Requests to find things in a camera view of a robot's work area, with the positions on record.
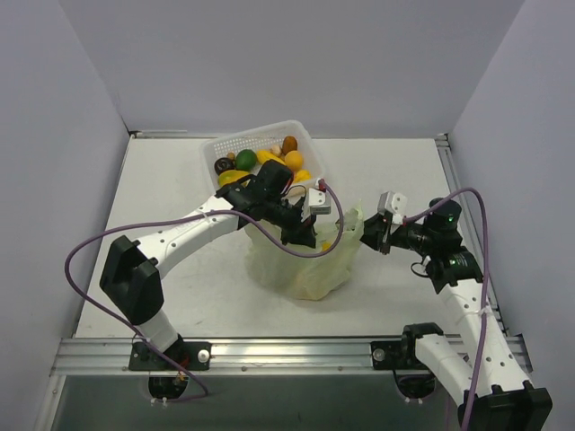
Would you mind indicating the dark mangosteen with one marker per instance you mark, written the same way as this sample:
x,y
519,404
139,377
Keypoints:
x,y
223,164

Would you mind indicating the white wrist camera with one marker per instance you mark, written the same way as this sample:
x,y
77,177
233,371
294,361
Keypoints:
x,y
317,203
392,206

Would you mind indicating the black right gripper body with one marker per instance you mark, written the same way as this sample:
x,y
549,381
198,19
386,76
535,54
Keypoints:
x,y
384,236

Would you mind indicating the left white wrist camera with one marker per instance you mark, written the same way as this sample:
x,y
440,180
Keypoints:
x,y
317,203

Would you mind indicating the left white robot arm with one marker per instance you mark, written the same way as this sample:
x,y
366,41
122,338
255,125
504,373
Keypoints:
x,y
134,269

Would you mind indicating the orange fruit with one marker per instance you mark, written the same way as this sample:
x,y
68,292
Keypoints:
x,y
294,160

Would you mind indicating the white perforated plastic basket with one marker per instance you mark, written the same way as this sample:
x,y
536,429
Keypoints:
x,y
265,138

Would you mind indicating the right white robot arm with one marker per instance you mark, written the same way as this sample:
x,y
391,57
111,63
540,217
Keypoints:
x,y
489,387

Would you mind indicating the small yellow lemon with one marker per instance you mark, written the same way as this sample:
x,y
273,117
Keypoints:
x,y
302,176

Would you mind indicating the light green plastic bag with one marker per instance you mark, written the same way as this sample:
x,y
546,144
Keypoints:
x,y
304,279

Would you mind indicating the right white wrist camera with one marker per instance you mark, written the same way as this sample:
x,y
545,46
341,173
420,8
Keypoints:
x,y
392,206

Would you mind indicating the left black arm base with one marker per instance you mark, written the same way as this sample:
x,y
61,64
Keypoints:
x,y
193,355

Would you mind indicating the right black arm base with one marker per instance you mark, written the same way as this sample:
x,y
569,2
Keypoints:
x,y
398,354

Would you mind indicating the brown kiwi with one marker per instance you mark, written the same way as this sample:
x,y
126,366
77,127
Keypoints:
x,y
289,144

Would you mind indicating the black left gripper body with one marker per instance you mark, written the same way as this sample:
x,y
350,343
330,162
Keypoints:
x,y
298,227

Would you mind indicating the green yellow mango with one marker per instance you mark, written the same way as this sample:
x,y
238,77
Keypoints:
x,y
233,176

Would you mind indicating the green lime fruit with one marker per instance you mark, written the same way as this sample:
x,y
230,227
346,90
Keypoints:
x,y
245,160

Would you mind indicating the yellow starfruit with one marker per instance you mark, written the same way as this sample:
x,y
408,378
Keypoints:
x,y
264,156

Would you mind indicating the aluminium table edge rail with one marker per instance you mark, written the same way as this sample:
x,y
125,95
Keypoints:
x,y
287,356

